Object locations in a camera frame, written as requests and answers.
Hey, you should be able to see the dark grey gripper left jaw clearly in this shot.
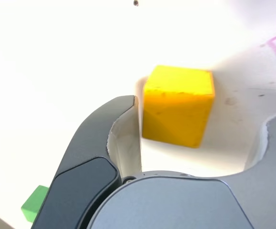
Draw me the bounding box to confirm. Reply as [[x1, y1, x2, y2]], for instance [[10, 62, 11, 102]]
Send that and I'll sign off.
[[31, 94, 143, 229]]

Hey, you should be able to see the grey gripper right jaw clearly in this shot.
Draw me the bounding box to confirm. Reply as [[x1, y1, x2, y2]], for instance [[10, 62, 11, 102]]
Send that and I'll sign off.
[[87, 113, 276, 229]]

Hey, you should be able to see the green cube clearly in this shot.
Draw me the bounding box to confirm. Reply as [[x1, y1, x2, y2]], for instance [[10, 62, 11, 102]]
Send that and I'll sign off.
[[20, 185, 50, 223]]

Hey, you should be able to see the yellow cube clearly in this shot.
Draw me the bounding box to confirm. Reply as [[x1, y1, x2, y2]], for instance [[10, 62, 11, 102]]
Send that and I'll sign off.
[[141, 64, 216, 149]]

